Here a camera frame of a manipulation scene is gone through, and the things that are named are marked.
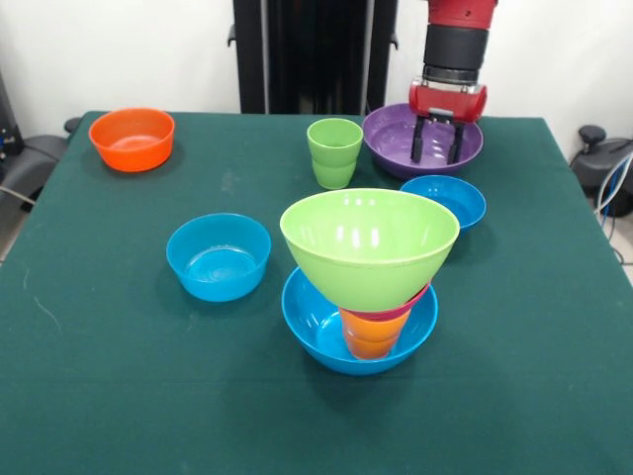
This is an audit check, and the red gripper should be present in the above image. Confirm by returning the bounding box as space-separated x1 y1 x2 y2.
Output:
407 80 490 166

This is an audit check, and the black pedestal leg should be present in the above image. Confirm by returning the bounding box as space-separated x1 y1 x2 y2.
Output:
0 116 83 199
568 124 633 219

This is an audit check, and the orange cup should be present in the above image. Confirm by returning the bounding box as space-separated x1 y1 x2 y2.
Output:
339 309 411 361

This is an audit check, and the small light blue bowl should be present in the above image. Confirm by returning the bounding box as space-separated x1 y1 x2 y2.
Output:
165 213 273 303

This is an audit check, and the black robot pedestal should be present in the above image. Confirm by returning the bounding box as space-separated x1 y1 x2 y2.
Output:
226 0 400 116

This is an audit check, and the large light blue bowl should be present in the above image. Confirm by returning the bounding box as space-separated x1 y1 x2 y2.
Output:
280 266 439 376

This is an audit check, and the large green bowl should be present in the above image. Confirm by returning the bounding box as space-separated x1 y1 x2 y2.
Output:
279 187 461 313

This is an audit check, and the floor cable tangle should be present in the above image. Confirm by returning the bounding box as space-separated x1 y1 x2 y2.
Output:
595 150 633 263

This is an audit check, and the large purple bowl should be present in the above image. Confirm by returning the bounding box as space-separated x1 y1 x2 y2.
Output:
362 102 485 180

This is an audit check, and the orange bowl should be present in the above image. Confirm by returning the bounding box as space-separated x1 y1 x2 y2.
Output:
88 107 176 173

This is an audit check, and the dark green table cloth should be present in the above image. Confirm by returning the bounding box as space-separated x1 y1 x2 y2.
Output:
0 111 633 475

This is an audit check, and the small dark blue bowl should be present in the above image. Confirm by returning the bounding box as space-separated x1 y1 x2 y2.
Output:
399 174 488 233

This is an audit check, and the green cup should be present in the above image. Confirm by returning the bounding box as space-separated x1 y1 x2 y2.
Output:
306 118 365 191

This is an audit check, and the small pink bowl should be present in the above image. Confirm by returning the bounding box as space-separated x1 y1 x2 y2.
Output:
351 280 434 323

